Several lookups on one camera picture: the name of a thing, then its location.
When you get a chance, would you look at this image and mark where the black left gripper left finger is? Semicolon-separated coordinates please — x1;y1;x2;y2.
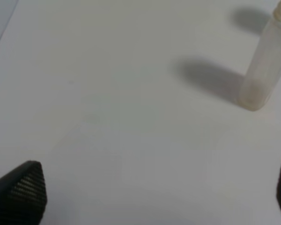
0;161;47;225

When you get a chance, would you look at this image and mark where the clear plastic beverage bottle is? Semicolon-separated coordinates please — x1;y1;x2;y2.
238;1;281;111

